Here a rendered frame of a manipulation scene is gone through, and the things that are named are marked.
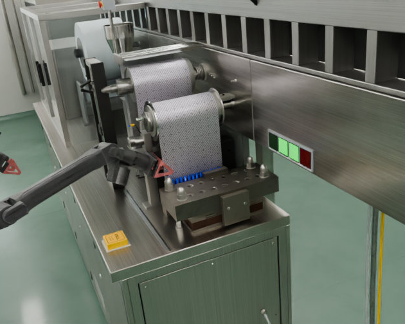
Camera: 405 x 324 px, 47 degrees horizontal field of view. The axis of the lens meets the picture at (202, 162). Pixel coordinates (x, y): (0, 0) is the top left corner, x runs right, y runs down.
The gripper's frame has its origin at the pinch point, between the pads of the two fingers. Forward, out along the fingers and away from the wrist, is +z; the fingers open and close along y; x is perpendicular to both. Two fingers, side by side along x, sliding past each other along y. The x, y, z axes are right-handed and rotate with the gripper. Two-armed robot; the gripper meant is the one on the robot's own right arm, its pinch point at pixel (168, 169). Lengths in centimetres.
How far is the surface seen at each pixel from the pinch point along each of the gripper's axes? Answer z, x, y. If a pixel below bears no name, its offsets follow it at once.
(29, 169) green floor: 17, -114, -330
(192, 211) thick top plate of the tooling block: 4.3, -7.0, 20.1
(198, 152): 9.0, 9.4, 0.4
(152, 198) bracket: 2.4, -14.7, -7.7
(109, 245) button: -16.3, -27.5, 13.4
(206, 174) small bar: 12.1, 3.6, 6.5
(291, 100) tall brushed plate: 13, 39, 35
